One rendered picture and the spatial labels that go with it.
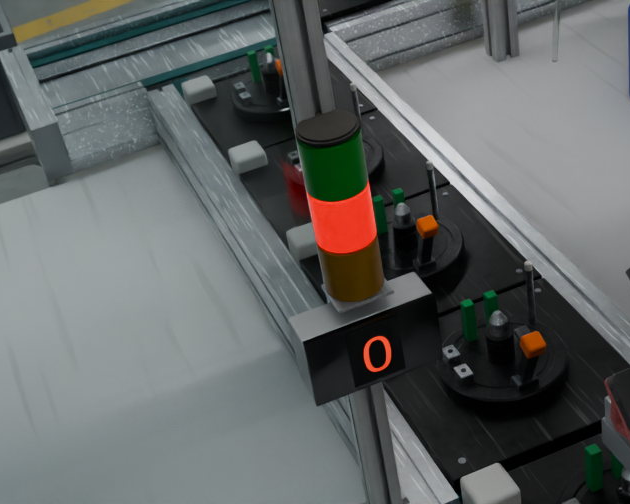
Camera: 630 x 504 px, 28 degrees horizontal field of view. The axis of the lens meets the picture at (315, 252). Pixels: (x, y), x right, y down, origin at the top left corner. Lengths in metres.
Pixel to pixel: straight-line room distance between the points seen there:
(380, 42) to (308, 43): 1.25
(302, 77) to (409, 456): 0.50
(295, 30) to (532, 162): 1.02
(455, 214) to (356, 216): 0.65
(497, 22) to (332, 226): 1.22
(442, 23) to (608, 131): 0.42
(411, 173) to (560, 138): 0.33
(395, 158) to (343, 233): 0.78
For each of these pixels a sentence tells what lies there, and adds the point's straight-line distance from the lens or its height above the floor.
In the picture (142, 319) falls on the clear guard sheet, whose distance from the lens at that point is 1.04.
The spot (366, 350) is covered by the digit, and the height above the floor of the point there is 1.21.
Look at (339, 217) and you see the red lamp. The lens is 0.98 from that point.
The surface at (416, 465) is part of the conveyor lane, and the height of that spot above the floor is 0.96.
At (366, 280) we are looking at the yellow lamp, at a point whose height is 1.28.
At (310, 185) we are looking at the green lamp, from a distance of 0.98.
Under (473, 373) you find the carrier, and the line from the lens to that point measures 1.34.
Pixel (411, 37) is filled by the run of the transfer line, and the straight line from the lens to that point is 2.23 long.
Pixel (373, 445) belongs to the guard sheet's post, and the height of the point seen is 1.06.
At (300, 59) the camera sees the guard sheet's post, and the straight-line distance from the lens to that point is 0.96.
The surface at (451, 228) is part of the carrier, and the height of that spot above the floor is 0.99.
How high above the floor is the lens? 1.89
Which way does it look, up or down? 35 degrees down
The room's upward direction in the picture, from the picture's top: 11 degrees counter-clockwise
